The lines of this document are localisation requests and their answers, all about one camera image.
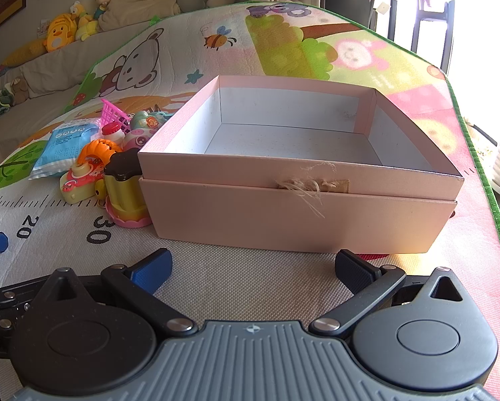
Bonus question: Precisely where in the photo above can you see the green heart toy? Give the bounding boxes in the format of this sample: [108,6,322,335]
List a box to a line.
[130,109,167,133]

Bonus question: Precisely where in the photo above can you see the beige bed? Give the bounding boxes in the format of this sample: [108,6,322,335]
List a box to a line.
[0,0,303,173]

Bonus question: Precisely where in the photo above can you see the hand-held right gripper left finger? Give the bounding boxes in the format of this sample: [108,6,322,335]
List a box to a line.
[40,248,196,337]

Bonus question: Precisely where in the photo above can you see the yellow plush doll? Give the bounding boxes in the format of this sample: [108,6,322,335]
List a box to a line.
[68,0,99,43]

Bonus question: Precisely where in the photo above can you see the yellow duck plush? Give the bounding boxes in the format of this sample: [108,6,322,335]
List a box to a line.
[45,12,77,53]

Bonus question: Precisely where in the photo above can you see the pink pig toy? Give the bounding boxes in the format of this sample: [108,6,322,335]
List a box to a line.
[122,127,157,151]

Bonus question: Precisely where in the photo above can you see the beige pillow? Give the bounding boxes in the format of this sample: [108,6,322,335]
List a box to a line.
[97,0,183,32]

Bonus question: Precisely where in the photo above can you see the toy milk bottle red cap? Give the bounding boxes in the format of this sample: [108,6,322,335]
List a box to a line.
[100,121,126,145]

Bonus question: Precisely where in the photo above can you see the orange yellow toy camera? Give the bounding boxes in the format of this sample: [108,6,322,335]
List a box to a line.
[58,139,124,206]

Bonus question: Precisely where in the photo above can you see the pink cardboard box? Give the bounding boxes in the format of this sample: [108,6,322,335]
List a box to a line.
[137,75,466,257]

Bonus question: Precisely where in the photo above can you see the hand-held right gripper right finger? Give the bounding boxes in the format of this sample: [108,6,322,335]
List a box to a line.
[308,249,464,337]

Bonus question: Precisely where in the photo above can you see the long yellow plush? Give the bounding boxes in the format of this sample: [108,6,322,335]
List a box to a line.
[1,39,48,68]

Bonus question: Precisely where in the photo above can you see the black window frame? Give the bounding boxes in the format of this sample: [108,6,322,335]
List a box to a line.
[368,0,456,73]

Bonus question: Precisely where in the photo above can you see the blue tissue packet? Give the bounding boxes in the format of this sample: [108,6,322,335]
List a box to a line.
[28,117,99,180]

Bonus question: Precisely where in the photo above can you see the yellow toy cup brown lid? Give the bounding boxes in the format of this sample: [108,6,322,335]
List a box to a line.
[103,150,153,229]

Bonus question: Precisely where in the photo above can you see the brown plush toy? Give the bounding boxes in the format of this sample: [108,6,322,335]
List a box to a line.
[9,78,29,105]

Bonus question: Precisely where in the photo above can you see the pink toy shopping basket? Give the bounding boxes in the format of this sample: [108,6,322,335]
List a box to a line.
[99,98,134,135]

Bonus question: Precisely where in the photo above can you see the cartoon printed play mat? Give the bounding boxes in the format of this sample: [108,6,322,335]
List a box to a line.
[0,2,500,330]

